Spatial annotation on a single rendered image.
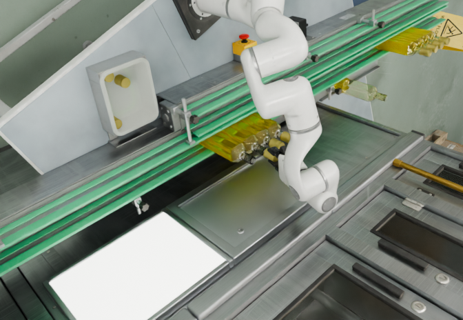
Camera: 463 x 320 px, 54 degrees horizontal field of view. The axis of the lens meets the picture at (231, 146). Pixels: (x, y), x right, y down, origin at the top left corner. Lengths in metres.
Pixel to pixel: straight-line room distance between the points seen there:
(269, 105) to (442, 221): 0.72
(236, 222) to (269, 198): 0.15
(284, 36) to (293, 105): 0.18
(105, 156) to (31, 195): 0.25
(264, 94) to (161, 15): 0.60
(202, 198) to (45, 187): 0.50
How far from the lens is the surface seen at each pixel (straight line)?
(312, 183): 1.23
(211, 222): 1.46
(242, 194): 1.56
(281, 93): 1.12
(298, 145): 1.18
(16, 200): 1.47
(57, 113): 1.49
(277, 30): 1.21
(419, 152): 1.83
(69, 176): 1.49
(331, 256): 1.40
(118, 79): 1.50
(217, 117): 1.63
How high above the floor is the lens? 2.05
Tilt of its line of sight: 41 degrees down
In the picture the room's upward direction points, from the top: 117 degrees clockwise
